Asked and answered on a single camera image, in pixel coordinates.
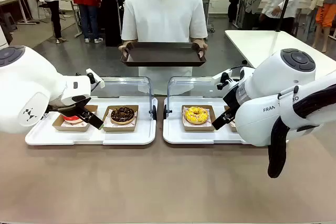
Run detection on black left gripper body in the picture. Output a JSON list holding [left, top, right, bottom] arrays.
[[47, 94, 91, 116]]

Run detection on black vertical pole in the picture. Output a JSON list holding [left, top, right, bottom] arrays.
[[275, 0, 299, 34]]

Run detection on person's right forearm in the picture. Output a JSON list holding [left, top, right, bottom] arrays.
[[121, 37, 138, 48]]

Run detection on printed paper under red donut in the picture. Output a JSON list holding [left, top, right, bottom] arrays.
[[61, 110, 96, 128]]

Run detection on person's right hand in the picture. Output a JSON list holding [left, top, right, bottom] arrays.
[[118, 40, 132, 57]]

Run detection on mannequin with orange shorts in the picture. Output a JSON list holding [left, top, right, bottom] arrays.
[[309, 0, 336, 53]]

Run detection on person in white tunic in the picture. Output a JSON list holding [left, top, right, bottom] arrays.
[[121, 0, 208, 96]]

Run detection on dark brown serving tray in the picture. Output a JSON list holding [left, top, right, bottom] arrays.
[[120, 41, 207, 68]]

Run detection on white side table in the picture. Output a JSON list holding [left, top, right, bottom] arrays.
[[225, 29, 336, 69]]

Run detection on white cylindrical air purifier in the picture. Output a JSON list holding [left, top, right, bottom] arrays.
[[0, 19, 14, 48]]

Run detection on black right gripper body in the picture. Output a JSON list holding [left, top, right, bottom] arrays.
[[222, 83, 241, 112]]

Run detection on printed paper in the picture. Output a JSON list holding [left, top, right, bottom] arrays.
[[183, 106, 213, 128], [61, 110, 96, 128], [104, 109, 138, 128]]

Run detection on dark hanging clothes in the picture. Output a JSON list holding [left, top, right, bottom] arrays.
[[100, 0, 127, 48]]

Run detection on person's left hand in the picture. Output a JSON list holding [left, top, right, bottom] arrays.
[[193, 39, 208, 59]]

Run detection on chocolate donut with nut bits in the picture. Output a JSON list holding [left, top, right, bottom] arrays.
[[110, 106, 135, 125]]

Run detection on white display tray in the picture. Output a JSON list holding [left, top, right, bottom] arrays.
[[162, 97, 255, 145], [25, 95, 158, 146]]

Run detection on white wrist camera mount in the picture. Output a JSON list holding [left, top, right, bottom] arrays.
[[212, 70, 233, 90], [86, 68, 106, 89]]

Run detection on red glazed donut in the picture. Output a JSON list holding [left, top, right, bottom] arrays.
[[60, 113, 83, 126]]

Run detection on clear hinged tray cover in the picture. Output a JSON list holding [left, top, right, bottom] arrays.
[[163, 76, 244, 120], [89, 76, 158, 121]]

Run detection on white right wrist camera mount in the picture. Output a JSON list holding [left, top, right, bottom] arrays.
[[212, 70, 233, 90]]

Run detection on cardboard box of yellow donut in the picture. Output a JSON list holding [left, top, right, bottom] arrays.
[[181, 104, 218, 132]]

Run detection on yellow sprinkled donut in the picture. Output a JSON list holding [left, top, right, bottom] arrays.
[[184, 106, 210, 125]]

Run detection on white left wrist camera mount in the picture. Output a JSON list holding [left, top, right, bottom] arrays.
[[86, 68, 106, 89]]

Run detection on cardboard box of striped donut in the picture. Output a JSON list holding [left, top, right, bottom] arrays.
[[223, 105, 237, 133]]

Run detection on printed paper under yellow donut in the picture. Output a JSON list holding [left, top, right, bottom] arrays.
[[183, 106, 213, 128]]

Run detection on grey office chair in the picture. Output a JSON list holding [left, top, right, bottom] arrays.
[[31, 0, 50, 23]]

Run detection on cardboard box of nut donut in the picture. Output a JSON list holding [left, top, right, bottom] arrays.
[[101, 104, 140, 133]]

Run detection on cardboard box of red donut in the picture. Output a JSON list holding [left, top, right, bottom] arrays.
[[52, 104, 99, 133]]

